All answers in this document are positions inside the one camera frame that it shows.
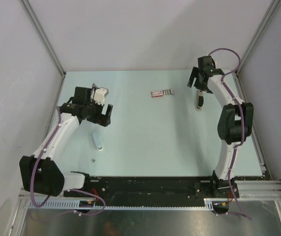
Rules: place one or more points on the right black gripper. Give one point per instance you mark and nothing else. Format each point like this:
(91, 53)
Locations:
(195, 73)

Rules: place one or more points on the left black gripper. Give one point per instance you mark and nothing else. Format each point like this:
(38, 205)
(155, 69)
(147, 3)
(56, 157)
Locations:
(101, 119)

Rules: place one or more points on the beige black stapler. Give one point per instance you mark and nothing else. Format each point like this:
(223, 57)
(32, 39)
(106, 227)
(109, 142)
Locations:
(200, 100)

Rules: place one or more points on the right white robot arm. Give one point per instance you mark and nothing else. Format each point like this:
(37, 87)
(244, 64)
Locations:
(173, 136)

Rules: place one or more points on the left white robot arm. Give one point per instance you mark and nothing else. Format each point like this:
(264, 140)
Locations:
(40, 172)

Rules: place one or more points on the red staple box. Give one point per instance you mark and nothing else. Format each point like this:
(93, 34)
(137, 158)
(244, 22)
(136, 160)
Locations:
(160, 93)

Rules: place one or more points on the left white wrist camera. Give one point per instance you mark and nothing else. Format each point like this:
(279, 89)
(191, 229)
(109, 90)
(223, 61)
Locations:
(98, 94)

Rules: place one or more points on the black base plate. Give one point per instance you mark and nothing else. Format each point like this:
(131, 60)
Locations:
(200, 187)

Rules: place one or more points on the right aluminium corner post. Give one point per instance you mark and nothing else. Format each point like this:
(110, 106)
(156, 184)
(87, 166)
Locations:
(262, 27)

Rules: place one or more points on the aluminium corner post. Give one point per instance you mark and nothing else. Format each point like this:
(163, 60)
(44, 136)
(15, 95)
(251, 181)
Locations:
(262, 27)
(34, 20)

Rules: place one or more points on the left aluminium corner post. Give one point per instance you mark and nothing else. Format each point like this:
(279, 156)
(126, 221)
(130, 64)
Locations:
(34, 20)

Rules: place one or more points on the aluminium front rail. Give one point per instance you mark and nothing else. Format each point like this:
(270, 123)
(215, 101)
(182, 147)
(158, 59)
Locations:
(249, 190)

